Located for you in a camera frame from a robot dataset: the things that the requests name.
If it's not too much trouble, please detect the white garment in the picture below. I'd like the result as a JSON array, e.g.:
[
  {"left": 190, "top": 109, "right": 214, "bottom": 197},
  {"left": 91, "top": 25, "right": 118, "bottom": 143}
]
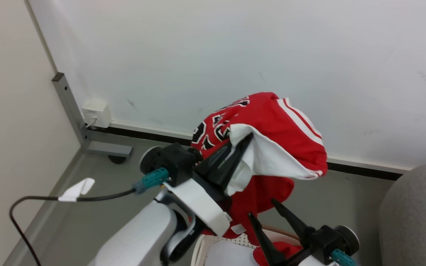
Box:
[{"left": 204, "top": 240, "right": 258, "bottom": 266}]

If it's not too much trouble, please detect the white wall socket box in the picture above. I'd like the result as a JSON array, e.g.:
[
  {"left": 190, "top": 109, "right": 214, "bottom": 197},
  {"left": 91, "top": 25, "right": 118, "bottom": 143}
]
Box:
[{"left": 81, "top": 98, "right": 112, "bottom": 129}]

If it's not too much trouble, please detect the grey metal frame post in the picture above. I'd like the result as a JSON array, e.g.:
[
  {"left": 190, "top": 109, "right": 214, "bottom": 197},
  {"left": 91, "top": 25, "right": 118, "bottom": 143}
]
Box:
[{"left": 52, "top": 72, "right": 134, "bottom": 164}]

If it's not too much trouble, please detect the black cable teal plug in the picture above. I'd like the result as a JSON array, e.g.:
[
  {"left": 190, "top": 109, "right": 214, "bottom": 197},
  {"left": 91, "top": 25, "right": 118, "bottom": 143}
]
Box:
[{"left": 9, "top": 167, "right": 170, "bottom": 266}]

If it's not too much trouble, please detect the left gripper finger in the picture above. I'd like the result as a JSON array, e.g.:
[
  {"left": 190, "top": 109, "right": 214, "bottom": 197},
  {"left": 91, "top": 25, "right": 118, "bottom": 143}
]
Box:
[
  {"left": 207, "top": 132, "right": 254, "bottom": 189},
  {"left": 197, "top": 141, "right": 233, "bottom": 177}
]

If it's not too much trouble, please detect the short cable teal plug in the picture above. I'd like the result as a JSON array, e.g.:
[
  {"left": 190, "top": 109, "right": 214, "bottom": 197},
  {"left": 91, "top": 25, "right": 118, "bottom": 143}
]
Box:
[{"left": 331, "top": 248, "right": 357, "bottom": 266}]

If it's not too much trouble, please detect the black baseboard strip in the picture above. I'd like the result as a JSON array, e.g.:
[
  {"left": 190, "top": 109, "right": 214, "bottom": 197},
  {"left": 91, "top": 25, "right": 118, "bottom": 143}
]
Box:
[{"left": 89, "top": 125, "right": 406, "bottom": 181}]

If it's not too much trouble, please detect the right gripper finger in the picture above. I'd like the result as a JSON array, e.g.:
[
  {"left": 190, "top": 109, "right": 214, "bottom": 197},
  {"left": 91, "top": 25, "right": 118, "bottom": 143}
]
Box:
[
  {"left": 248, "top": 212, "right": 286, "bottom": 266},
  {"left": 271, "top": 198, "right": 315, "bottom": 245}
]

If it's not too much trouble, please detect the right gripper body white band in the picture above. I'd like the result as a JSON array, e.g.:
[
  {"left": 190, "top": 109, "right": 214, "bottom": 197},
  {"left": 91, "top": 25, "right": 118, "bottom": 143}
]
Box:
[{"left": 277, "top": 247, "right": 338, "bottom": 266}]

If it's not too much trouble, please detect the white perforated laundry basket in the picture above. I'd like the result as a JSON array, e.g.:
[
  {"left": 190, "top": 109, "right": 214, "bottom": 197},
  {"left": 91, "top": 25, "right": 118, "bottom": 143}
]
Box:
[{"left": 191, "top": 225, "right": 303, "bottom": 266}]

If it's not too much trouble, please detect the red basketball jersey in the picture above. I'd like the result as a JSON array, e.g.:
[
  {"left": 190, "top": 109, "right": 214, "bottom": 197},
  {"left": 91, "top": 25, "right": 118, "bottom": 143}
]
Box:
[{"left": 190, "top": 92, "right": 328, "bottom": 266}]

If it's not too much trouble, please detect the white paper cable tag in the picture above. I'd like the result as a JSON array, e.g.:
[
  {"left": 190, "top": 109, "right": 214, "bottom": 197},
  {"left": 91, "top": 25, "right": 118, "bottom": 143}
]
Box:
[{"left": 57, "top": 178, "right": 95, "bottom": 202}]

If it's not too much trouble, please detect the grey fabric sofa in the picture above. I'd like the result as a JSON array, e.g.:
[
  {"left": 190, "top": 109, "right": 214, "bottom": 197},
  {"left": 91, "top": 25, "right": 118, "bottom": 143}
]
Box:
[{"left": 378, "top": 163, "right": 426, "bottom": 266}]

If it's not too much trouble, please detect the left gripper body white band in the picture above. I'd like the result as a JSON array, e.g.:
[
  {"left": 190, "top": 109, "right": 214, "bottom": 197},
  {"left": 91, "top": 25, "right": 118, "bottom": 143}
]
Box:
[{"left": 163, "top": 172, "right": 233, "bottom": 237}]

